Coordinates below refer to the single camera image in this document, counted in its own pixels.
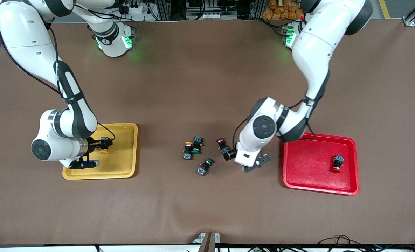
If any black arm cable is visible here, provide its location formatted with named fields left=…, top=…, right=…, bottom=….
left=0, top=21, right=117, bottom=140
left=232, top=98, right=316, bottom=151

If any white power strip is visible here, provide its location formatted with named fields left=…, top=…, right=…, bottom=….
left=118, top=0, right=148, bottom=15

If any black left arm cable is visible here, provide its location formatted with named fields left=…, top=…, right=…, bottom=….
left=232, top=98, right=316, bottom=151

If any red plastic tray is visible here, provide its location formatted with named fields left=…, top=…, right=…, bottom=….
left=283, top=132, right=360, bottom=196

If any metal table edge bracket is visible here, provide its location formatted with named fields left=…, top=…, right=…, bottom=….
left=193, top=232, right=221, bottom=252

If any brown table mat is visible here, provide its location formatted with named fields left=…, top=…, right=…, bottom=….
left=0, top=19, right=415, bottom=245

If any red push button switch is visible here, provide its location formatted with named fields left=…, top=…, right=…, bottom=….
left=216, top=137, right=233, bottom=161
left=331, top=154, right=345, bottom=174

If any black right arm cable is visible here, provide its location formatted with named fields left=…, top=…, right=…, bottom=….
left=0, top=21, right=117, bottom=140

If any aluminium rack frame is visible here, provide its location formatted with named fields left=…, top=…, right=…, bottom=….
left=151, top=0, right=267, bottom=21

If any orange lumpy objects pile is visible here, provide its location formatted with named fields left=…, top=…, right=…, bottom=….
left=262, top=0, right=304, bottom=20

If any black cable bundle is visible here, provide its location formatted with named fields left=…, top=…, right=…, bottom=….
left=248, top=234, right=415, bottom=252

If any yellow plastic tray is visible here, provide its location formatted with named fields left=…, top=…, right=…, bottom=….
left=62, top=122, right=139, bottom=181

